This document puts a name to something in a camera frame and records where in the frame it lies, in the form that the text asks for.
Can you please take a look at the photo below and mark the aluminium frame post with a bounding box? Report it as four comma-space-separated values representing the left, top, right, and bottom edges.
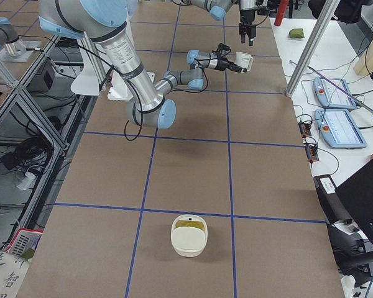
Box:
284, 0, 339, 97

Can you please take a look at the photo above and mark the green tipped grabber stick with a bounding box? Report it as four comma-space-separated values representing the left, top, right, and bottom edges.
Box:
307, 65, 373, 115

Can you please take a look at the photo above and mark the red bottle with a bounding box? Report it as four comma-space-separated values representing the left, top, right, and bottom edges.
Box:
274, 0, 289, 27

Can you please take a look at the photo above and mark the white ribbed HOME mug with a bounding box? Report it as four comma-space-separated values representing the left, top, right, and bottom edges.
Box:
234, 52, 254, 73

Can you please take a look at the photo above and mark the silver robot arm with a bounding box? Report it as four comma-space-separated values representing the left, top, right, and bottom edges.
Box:
172, 0, 259, 46
39, 1, 253, 129

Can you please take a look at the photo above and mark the teach pendant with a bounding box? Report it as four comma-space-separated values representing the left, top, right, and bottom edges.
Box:
313, 76, 357, 110
315, 108, 367, 149

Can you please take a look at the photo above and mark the white camera stand base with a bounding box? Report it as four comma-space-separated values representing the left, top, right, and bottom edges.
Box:
106, 71, 155, 102

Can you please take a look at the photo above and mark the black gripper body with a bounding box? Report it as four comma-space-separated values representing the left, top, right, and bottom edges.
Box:
211, 43, 231, 71
239, 9, 256, 35

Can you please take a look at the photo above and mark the cream plastic basket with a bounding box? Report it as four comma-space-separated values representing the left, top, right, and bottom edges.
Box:
170, 214, 208, 258

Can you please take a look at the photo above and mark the black office chair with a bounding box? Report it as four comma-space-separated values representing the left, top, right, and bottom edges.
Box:
335, 158, 373, 273

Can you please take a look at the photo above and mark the lower teach pendant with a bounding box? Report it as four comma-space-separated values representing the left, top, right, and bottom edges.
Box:
315, 108, 367, 149

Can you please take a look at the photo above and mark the white storage crate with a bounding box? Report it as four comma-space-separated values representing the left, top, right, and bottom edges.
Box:
5, 228, 43, 256

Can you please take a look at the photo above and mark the upper teach pendant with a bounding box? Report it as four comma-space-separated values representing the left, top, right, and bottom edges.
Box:
313, 76, 357, 110

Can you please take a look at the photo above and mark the green cloth lump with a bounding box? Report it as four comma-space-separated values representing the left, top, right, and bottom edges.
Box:
288, 28, 305, 39

